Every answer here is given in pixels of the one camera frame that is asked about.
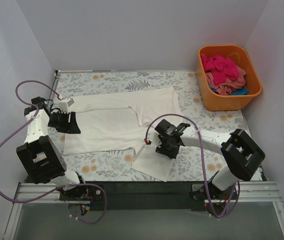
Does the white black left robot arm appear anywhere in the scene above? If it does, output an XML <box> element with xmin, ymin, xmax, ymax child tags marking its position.
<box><xmin>16</xmin><ymin>97</ymin><xmax>89</xmax><ymax>200</ymax></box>

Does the blue crumpled shirt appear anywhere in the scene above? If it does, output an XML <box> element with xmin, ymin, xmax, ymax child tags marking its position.
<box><xmin>231</xmin><ymin>87</ymin><xmax>249</xmax><ymax>96</ymax></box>

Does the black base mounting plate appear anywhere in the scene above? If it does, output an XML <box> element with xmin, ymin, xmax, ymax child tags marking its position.
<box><xmin>59</xmin><ymin>181</ymin><xmax>239</xmax><ymax>212</ymax></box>

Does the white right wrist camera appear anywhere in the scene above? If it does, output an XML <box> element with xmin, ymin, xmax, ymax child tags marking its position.
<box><xmin>144</xmin><ymin>131</ymin><xmax>162</xmax><ymax>147</ymax></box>

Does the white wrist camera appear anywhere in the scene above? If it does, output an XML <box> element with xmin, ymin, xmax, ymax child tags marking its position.
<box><xmin>58</xmin><ymin>98</ymin><xmax>74</xmax><ymax>113</ymax></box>
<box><xmin>144</xmin><ymin>131</ymin><xmax>162</xmax><ymax>147</ymax></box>

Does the salmon pink crumpled shirt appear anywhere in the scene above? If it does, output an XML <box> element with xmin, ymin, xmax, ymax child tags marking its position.
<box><xmin>205</xmin><ymin>67</ymin><xmax>247</xmax><ymax>96</ymax></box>

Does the floral patterned table mat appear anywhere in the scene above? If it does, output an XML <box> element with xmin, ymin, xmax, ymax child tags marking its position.
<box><xmin>42</xmin><ymin>71</ymin><xmax>247</xmax><ymax>182</ymax></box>

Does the white t shirt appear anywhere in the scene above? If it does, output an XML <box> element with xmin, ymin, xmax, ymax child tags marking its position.
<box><xmin>63</xmin><ymin>86</ymin><xmax>182</xmax><ymax>182</ymax></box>

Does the aluminium front frame rail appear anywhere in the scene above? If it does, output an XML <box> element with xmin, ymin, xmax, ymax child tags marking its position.
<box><xmin>15</xmin><ymin>181</ymin><xmax>282</xmax><ymax>202</ymax></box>

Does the magenta crumpled shirt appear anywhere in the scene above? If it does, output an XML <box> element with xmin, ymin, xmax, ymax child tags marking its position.
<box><xmin>200</xmin><ymin>54</ymin><xmax>240</xmax><ymax>85</ymax></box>

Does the orange plastic laundry basket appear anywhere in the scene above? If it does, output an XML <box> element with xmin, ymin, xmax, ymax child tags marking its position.
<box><xmin>196</xmin><ymin>45</ymin><xmax>263</xmax><ymax>112</ymax></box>

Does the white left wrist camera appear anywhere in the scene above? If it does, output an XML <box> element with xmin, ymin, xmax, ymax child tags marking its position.
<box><xmin>58</xmin><ymin>98</ymin><xmax>74</xmax><ymax>113</ymax></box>

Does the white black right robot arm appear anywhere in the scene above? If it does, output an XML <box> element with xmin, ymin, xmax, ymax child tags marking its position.
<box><xmin>155</xmin><ymin>119</ymin><xmax>266</xmax><ymax>199</ymax></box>

